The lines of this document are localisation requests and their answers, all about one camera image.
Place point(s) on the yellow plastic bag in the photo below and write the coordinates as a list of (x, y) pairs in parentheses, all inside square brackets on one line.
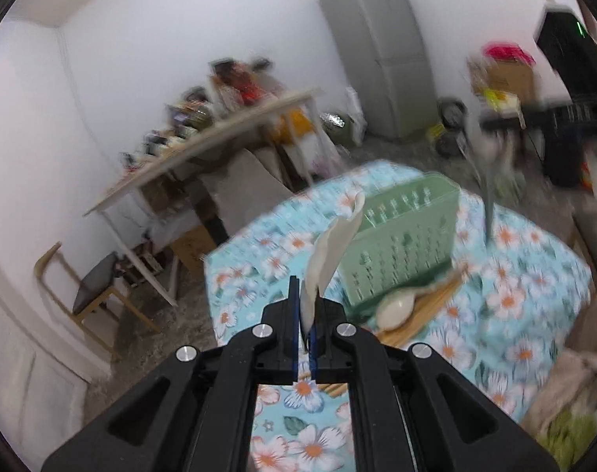
[(296, 125)]

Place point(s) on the cream rice paddle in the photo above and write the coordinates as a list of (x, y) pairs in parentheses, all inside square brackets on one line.
[(394, 309)]

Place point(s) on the wooden table with white legs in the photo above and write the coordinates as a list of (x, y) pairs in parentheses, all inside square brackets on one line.
[(205, 140)]

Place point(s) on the black rice cooker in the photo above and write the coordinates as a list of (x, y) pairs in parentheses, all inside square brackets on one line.
[(450, 113)]

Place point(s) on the white soup spoon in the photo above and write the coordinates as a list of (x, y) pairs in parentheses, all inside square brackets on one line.
[(332, 246)]

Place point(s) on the small cardboard box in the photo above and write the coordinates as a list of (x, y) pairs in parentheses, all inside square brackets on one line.
[(192, 248)]

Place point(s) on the red sauce bottle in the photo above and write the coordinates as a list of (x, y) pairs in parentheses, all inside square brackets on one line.
[(245, 84)]

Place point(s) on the floral tablecloth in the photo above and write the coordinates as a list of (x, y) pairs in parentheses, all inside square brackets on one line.
[(514, 305)]

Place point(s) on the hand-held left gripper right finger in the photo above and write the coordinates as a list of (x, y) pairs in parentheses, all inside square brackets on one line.
[(314, 349)]

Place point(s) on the green utensil holder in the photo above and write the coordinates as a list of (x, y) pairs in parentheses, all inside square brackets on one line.
[(401, 236)]

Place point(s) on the pink cloth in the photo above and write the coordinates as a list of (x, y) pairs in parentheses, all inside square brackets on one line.
[(507, 53)]

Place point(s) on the bunch of wooden chopsticks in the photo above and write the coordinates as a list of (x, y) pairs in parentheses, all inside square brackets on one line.
[(426, 312)]

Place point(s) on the wooden chair with black seat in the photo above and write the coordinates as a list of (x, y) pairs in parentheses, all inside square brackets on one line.
[(94, 287)]

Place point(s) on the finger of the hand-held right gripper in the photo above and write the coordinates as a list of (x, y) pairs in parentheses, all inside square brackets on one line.
[(573, 117)]

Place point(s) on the grey refrigerator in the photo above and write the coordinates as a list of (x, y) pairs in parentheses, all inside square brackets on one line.
[(377, 49)]

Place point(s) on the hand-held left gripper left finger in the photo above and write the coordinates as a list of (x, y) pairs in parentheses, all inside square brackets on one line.
[(293, 329)]

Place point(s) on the large cardboard box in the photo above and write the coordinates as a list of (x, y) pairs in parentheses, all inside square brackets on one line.
[(512, 78)]

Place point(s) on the beige sack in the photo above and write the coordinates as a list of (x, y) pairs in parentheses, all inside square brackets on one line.
[(244, 187)]

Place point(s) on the glass pickle jar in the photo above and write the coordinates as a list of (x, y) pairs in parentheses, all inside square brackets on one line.
[(196, 115)]

